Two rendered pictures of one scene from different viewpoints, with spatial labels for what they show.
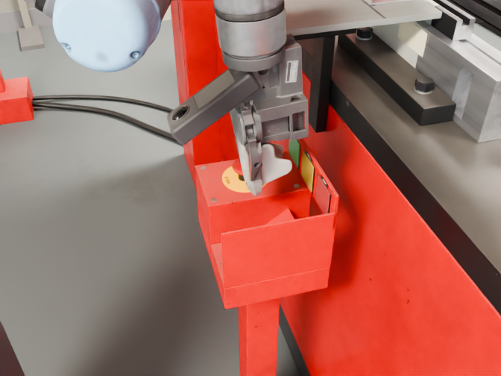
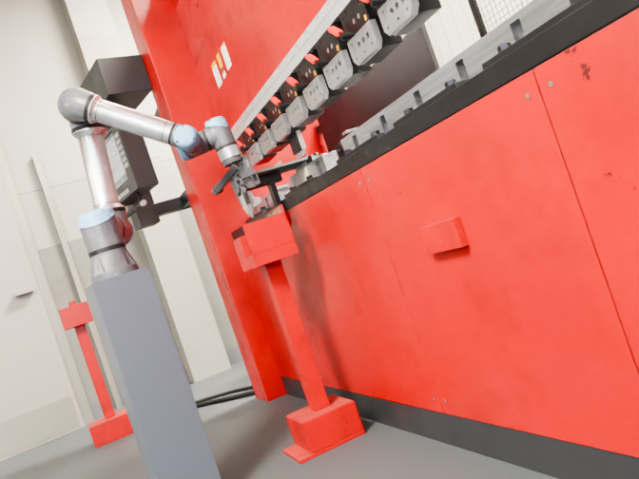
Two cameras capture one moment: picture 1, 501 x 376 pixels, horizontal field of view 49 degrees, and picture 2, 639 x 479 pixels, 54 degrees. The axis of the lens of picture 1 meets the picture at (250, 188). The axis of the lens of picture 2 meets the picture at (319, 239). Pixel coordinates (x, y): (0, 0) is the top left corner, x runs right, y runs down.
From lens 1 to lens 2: 1.72 m
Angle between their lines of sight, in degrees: 39
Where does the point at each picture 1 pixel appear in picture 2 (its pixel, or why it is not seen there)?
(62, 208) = not seen: hidden behind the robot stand
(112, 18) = (187, 130)
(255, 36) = (229, 150)
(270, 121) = (245, 181)
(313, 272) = (288, 243)
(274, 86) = (243, 170)
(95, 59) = (184, 142)
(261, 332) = (287, 308)
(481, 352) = (336, 206)
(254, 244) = (257, 229)
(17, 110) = (126, 424)
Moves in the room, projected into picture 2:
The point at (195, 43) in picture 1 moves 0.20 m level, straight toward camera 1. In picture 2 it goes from (238, 291) to (240, 291)
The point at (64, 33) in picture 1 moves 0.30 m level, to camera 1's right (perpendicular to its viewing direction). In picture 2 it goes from (176, 138) to (266, 109)
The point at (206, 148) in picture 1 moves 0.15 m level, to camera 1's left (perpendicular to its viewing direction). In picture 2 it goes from (265, 364) to (237, 374)
